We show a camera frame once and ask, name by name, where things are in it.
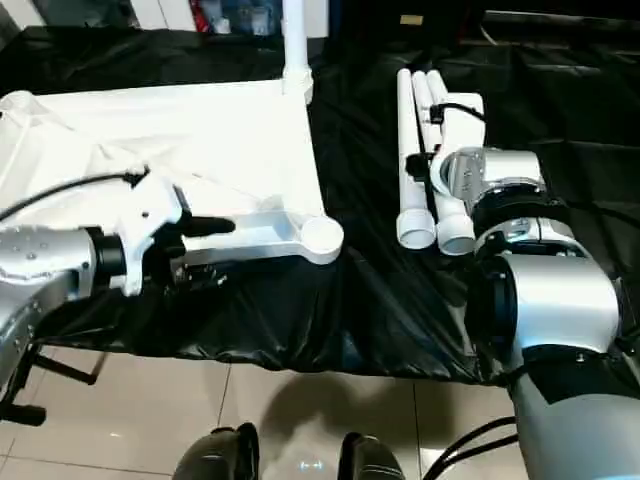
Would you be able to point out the white plastic table top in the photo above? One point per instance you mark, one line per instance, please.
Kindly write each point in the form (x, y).
(175, 135)

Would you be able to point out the large black box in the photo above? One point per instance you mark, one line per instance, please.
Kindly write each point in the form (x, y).
(375, 20)

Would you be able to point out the black plastic mat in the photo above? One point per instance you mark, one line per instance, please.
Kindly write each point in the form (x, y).
(350, 310)

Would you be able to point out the red bottle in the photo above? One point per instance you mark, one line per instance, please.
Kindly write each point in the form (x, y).
(200, 15)

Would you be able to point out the white cabinet with glass doors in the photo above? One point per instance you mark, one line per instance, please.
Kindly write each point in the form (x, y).
(260, 15)

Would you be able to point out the black folding table frame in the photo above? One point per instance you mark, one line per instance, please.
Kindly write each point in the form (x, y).
(65, 370)

